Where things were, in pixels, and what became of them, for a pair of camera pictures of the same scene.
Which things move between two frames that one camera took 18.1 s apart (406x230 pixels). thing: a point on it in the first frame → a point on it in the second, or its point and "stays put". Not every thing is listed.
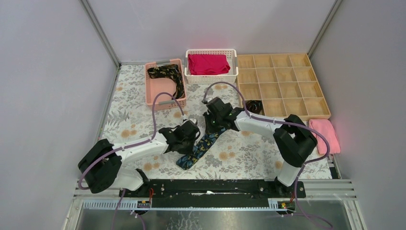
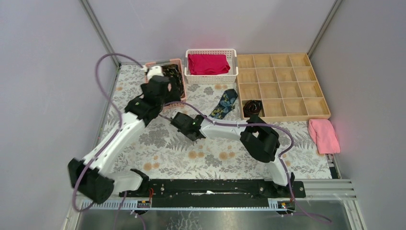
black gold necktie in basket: x=172 y=72 stays put
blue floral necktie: x=201 y=148 → x=225 y=105
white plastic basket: x=229 y=76 stays put
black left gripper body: x=193 y=133 → x=173 y=86
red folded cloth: x=208 y=64 stays put
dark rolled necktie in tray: x=254 y=106 stays put
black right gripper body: x=213 y=122 → x=186 y=133
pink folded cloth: x=325 y=127 stays put
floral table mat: x=240 y=155 stays put
